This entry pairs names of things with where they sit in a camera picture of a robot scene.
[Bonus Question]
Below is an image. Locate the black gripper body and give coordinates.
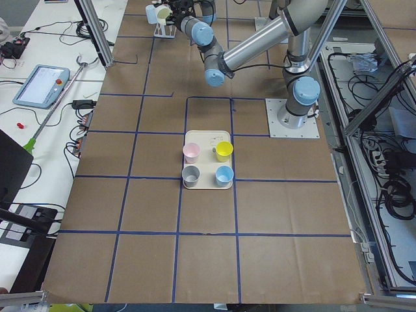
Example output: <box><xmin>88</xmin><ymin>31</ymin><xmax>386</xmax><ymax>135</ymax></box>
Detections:
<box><xmin>167</xmin><ymin>0</ymin><xmax>195</xmax><ymax>15</ymax></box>
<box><xmin>168</xmin><ymin>8</ymin><xmax>192</xmax><ymax>31</ymax></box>

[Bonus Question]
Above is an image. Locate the white plastic cup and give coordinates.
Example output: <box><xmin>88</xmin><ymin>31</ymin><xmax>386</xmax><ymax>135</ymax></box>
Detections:
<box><xmin>155</xmin><ymin>5</ymin><xmax>172</xmax><ymax>25</ymax></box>

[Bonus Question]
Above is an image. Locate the light blue plastic cup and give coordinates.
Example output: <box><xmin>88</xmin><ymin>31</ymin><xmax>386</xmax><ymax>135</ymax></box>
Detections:
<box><xmin>146</xmin><ymin>5</ymin><xmax>157</xmax><ymax>25</ymax></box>

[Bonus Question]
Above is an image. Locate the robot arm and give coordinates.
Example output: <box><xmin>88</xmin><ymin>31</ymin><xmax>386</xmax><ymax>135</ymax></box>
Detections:
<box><xmin>166</xmin><ymin>0</ymin><xmax>346</xmax><ymax>129</ymax></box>
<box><xmin>163</xmin><ymin>0</ymin><xmax>216</xmax><ymax>27</ymax></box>

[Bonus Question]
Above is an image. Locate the pink plastic cup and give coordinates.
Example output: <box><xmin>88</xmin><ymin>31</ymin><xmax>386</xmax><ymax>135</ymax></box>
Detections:
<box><xmin>183</xmin><ymin>142</ymin><xmax>201</xmax><ymax>164</ymax></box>

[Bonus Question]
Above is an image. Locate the yellow plastic cup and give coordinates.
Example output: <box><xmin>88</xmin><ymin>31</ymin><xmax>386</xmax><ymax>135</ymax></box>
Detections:
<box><xmin>215</xmin><ymin>141</ymin><xmax>233</xmax><ymax>163</ymax></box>

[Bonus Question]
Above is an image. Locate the grey plastic cup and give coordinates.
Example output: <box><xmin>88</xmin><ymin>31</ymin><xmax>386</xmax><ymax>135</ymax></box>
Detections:
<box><xmin>181</xmin><ymin>165</ymin><xmax>200</xmax><ymax>188</ymax></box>

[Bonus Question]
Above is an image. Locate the black power adapter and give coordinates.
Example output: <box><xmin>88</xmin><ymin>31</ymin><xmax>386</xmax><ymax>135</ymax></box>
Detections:
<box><xmin>71</xmin><ymin>99</ymin><xmax>97</xmax><ymax>110</ymax></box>

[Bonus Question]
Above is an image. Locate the cream bunny tray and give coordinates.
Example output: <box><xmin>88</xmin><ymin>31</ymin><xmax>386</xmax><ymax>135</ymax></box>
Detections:
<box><xmin>183</xmin><ymin>130</ymin><xmax>233</xmax><ymax>190</ymax></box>

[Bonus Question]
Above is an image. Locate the teach pendant tablet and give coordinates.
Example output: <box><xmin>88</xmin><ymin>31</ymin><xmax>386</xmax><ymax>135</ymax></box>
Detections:
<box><xmin>12</xmin><ymin>64</ymin><xmax>70</xmax><ymax>109</ymax></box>

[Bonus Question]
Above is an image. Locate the metal grabber stick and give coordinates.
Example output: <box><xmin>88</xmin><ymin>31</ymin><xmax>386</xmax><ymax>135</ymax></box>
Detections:
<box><xmin>23</xmin><ymin>55</ymin><xmax>99</xmax><ymax>155</ymax></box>

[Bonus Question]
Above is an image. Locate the white wire cup rack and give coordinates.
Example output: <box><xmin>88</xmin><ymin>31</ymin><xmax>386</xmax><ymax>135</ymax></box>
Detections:
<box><xmin>153</xmin><ymin>0</ymin><xmax>178</xmax><ymax>39</ymax></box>

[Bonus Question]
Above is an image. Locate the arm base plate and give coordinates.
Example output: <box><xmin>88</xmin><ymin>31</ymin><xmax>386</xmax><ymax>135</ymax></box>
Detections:
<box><xmin>265</xmin><ymin>98</ymin><xmax>320</xmax><ymax>139</ymax></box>

